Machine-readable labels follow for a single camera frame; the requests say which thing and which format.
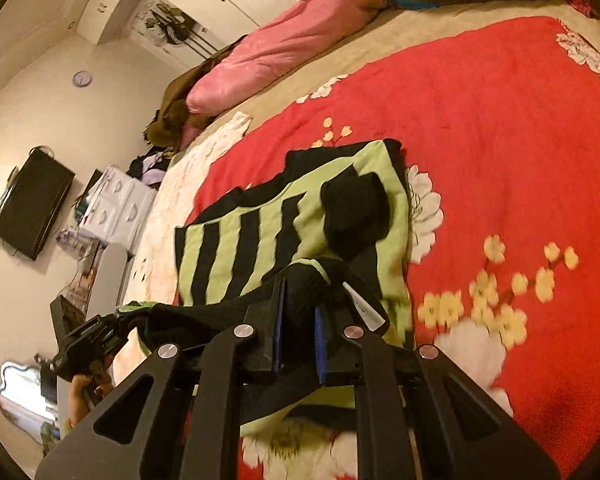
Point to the cream patterned quilt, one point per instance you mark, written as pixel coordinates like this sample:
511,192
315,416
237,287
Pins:
180,180

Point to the cluttered dressing table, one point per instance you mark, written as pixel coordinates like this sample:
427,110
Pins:
77,265

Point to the white drawer chest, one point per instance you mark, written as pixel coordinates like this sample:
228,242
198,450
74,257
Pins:
115,210

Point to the person's left hand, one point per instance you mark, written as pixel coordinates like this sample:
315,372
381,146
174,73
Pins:
80,400

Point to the hanging bags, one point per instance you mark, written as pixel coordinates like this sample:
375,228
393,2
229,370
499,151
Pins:
172,25

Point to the dark red patterned cloth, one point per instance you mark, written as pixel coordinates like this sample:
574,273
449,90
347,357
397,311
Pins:
580,2

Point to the pink quilt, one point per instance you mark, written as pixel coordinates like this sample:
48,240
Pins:
290,40

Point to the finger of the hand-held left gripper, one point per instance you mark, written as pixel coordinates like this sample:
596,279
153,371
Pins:
112,327

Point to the pile of clothes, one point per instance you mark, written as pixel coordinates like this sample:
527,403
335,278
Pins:
150,167

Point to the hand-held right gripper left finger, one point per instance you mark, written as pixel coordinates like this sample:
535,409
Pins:
278,330

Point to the red floral blanket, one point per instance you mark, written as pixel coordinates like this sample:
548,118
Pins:
480,135

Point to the round wall clock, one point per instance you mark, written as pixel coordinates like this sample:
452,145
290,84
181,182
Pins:
82,78

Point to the black television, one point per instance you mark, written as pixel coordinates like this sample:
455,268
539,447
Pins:
32,205

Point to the green black striped sweater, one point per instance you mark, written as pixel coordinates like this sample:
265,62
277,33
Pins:
260,220

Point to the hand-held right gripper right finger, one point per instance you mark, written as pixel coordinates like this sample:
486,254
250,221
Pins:
321,345

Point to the brown fur-trimmed coat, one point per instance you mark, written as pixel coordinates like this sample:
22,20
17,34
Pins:
175,105

